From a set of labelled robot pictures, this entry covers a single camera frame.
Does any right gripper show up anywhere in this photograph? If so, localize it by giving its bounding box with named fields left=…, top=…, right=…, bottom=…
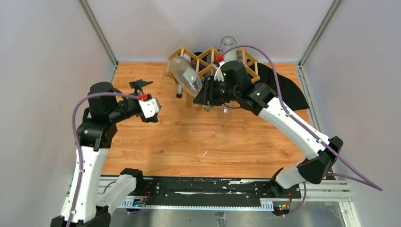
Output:
left=192, top=76, right=240, bottom=106

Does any clear bottle black label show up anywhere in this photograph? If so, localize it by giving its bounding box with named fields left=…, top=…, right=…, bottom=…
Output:
left=170, top=56, right=203, bottom=97

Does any dark green wine bottle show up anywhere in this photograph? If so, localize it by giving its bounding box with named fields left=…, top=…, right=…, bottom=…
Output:
left=176, top=53, right=191, bottom=98

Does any clear bottle white label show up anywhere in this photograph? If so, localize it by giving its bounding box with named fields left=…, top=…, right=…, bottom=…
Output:
left=220, top=36, right=237, bottom=62

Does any slim clear glass bottle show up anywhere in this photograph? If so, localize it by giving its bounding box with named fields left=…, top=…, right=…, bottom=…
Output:
left=205, top=105, right=213, bottom=112

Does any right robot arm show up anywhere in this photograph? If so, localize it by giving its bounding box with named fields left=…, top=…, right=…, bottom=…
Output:
left=193, top=61, right=343, bottom=198

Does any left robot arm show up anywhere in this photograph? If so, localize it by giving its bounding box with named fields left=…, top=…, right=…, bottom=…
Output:
left=51, top=79, right=161, bottom=227

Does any clear blue labelled bottle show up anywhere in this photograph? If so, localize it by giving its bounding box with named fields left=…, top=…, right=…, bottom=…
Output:
left=220, top=104, right=232, bottom=114

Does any wooden lattice wine rack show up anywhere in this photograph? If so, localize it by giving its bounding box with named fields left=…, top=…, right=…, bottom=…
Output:
left=164, top=45, right=261, bottom=85

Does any black cloth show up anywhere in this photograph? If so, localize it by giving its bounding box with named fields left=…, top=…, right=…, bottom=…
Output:
left=192, top=52, right=310, bottom=112

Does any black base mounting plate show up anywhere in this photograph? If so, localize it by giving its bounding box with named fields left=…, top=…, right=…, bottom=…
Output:
left=130, top=176, right=301, bottom=208

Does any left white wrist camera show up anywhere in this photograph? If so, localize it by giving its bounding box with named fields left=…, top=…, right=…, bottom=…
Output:
left=139, top=98, right=162, bottom=120

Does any aluminium rail frame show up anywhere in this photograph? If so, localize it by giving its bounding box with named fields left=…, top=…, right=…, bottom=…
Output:
left=56, top=176, right=361, bottom=227

